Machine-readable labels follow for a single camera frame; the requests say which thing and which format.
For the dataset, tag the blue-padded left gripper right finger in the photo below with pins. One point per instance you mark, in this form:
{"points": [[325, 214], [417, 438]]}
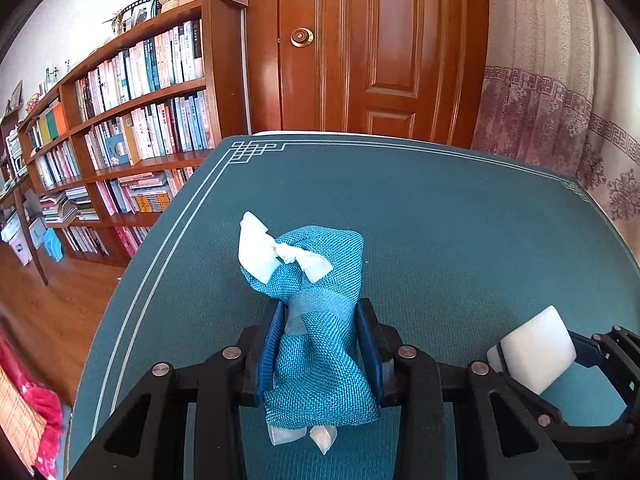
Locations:
{"points": [[496, 437]]}

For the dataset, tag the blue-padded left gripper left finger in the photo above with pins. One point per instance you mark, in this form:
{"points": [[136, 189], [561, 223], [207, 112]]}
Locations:
{"points": [[145, 436]]}

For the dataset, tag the white sponge block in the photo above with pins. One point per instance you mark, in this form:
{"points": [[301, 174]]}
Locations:
{"points": [[535, 354]]}

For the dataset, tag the blue woven cloth pouch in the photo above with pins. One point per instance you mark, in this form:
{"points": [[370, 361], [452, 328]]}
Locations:
{"points": [[316, 385]]}

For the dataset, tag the teal table mat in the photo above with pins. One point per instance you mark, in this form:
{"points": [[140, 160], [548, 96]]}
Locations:
{"points": [[459, 248]]}

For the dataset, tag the wooden bookshelf with books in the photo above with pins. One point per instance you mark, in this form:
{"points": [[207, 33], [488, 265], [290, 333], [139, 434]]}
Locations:
{"points": [[110, 146]]}

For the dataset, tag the purple patterned white curtain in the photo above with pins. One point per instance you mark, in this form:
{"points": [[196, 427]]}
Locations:
{"points": [[561, 91]]}

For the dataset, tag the brown wooden door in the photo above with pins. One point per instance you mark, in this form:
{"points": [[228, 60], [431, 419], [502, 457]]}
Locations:
{"points": [[410, 69]]}

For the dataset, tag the brass door knob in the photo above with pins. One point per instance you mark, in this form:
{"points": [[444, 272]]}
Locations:
{"points": [[302, 37]]}

